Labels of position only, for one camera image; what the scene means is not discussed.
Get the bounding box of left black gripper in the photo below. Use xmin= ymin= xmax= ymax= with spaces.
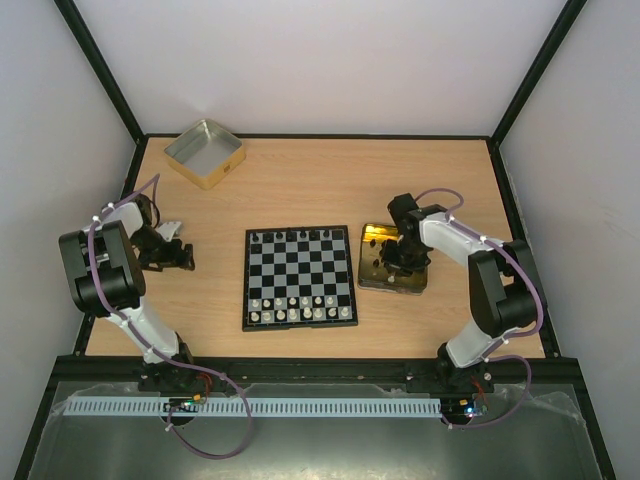
xmin=131 ymin=226 xmax=195 ymax=271

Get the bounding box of gold tin lid tray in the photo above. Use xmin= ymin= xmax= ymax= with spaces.
xmin=358 ymin=223 xmax=428 ymax=295

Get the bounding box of gold square tin box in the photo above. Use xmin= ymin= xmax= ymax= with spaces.
xmin=164 ymin=119 xmax=246 ymax=190

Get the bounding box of black magnetic chess board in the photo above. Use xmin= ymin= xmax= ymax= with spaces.
xmin=242 ymin=225 xmax=358 ymax=332

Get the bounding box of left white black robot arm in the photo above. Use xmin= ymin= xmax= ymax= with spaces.
xmin=58 ymin=194 xmax=203 ymax=393

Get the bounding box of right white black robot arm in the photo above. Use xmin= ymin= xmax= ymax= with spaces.
xmin=380 ymin=193 xmax=545 ymax=392

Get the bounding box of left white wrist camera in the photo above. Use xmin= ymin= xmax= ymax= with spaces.
xmin=155 ymin=221 xmax=183 ymax=242

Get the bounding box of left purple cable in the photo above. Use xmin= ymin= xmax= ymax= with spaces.
xmin=87 ymin=173 xmax=256 ymax=461

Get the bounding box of black aluminium frame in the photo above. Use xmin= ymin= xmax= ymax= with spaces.
xmin=9 ymin=0 xmax=619 ymax=480

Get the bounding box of grey slotted cable duct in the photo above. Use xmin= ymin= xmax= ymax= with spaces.
xmin=63 ymin=396 xmax=441 ymax=418

